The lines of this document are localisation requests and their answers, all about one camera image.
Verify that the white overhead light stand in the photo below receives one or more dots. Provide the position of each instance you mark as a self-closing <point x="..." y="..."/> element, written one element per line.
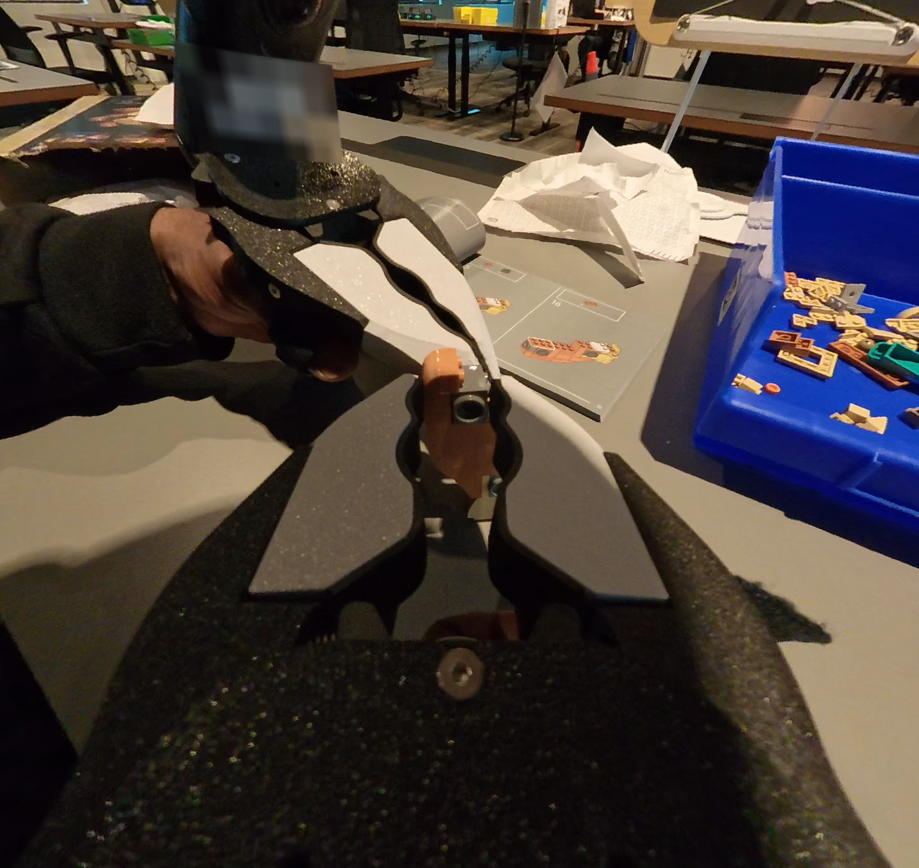
<point x="790" y="34"/>

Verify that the person's left forearm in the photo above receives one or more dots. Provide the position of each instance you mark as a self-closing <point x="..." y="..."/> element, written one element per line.
<point x="72" y="294"/>

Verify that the crumpled white paper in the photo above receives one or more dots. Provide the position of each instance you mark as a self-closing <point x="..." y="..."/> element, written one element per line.
<point x="574" y="200"/>

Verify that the person's left hand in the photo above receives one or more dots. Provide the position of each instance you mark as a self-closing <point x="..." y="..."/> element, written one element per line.
<point x="208" y="272"/>

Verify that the black office chair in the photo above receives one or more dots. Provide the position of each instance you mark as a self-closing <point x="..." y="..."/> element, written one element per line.
<point x="373" y="21"/>

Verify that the grey instruction booklet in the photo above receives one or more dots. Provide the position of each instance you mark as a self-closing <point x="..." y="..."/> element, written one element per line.
<point x="635" y="355"/>

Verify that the wood-edged grey table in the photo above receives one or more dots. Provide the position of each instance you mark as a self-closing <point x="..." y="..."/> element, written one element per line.
<point x="380" y="63"/>
<point x="488" y="30"/>
<point x="718" y="103"/>
<point x="43" y="85"/>

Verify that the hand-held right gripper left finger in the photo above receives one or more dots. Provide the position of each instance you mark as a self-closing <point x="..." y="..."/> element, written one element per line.
<point x="344" y="509"/>

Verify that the pile of small toy bricks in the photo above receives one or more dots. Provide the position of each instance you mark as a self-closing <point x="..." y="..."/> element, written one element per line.
<point x="818" y="351"/>

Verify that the green bin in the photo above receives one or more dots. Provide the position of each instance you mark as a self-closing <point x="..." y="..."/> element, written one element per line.
<point x="154" y="30"/>

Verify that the dark grey toy brick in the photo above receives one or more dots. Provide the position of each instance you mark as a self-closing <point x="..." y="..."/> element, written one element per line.
<point x="472" y="408"/>

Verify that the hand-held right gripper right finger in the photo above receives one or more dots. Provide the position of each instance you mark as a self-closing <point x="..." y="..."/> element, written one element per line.
<point x="574" y="523"/>

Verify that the grey desk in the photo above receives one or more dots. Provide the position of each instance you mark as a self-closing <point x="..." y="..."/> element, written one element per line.
<point x="825" y="581"/>

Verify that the orange cone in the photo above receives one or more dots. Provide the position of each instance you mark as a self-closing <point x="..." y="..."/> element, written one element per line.
<point x="591" y="68"/>

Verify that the yellow bin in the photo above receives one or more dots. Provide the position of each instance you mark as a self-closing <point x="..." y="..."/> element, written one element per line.
<point x="475" y="15"/>

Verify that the orange toy brick assembly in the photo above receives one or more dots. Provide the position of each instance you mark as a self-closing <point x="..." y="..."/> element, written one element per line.
<point x="456" y="452"/>

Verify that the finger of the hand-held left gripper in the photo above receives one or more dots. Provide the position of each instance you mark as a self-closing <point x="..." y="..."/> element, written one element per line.
<point x="359" y="286"/>
<point x="431" y="265"/>

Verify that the blue plastic bin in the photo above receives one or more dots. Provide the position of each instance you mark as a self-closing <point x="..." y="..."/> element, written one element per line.
<point x="790" y="408"/>

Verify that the cardboard box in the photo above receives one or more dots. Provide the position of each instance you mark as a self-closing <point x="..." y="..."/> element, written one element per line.
<point x="86" y="121"/>

